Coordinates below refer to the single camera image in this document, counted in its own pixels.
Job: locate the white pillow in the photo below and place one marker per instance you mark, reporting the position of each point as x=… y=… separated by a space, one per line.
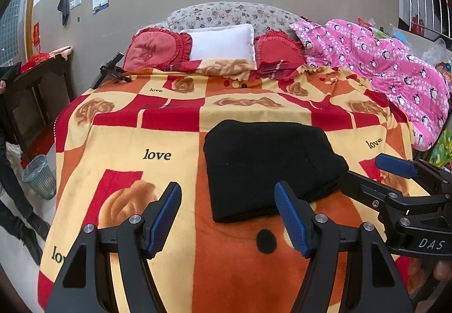
x=220 y=44

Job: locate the dark wooden cabinet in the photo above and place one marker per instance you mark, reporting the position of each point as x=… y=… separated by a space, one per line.
x=42 y=94

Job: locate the mesh waste basket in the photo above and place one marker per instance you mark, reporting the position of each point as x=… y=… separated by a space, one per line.
x=40 y=177

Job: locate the red fire extinguisher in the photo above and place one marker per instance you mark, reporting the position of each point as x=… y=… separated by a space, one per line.
x=417 y=25

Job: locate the clear plastic bag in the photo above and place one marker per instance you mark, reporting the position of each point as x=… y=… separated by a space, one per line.
x=436 y=51

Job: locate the pink cloth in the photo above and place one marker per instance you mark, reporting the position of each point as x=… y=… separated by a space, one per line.
x=61 y=51

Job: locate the floral padded headboard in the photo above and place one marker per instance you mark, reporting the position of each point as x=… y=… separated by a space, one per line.
x=229 y=14

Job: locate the white plastic bag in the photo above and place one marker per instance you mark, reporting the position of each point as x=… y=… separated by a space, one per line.
x=14 y=156

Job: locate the red wall decoration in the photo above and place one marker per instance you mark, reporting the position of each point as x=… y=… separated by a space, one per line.
x=35 y=34

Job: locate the colourful printed cloth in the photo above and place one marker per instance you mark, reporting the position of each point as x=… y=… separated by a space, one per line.
x=443 y=150

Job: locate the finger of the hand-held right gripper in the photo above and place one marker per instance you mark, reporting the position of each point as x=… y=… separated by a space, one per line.
x=381 y=197
x=397 y=164

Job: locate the black pants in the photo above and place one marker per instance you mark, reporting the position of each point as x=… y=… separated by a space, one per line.
x=268 y=164

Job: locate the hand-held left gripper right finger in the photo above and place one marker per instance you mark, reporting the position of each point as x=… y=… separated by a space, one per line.
x=293 y=222

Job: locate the person's right hand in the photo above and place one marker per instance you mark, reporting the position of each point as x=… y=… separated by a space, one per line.
x=443 y=270

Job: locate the black tripod stand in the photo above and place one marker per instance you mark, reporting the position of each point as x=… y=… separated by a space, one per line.
x=109 y=71

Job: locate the pink penguin print quilt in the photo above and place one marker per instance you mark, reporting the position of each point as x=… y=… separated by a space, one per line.
x=374 y=65

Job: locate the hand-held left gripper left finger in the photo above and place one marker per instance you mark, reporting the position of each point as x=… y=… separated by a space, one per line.
x=164 y=222

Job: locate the red cloth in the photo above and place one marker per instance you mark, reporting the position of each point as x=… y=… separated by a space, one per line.
x=33 y=61

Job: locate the red ruffled embroidered pillow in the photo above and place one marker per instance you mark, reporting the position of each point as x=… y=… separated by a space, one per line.
x=152 y=50

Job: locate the printed red orange blanket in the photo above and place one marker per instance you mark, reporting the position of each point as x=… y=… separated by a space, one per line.
x=159 y=129

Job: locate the dark hanging cloth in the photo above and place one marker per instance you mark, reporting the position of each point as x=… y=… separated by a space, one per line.
x=64 y=4

